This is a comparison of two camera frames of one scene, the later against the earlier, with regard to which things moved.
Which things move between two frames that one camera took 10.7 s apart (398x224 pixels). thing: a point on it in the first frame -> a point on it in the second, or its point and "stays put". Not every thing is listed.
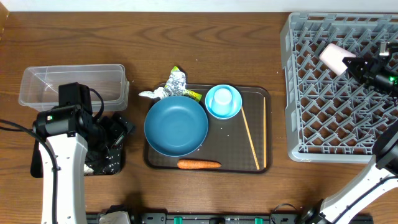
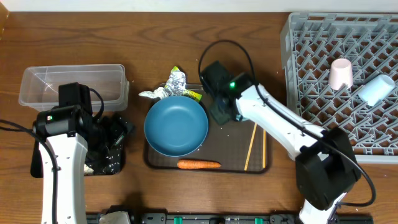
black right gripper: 374,68 -> 220,116
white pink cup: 332,56 -> 341,71
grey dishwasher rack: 333,117 stays put
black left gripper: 98,155 stays put
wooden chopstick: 265,134 stays put
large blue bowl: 176,126 stays put
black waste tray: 102,159 stays put
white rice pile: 87,170 stays put
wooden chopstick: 250,139 -> 254,130
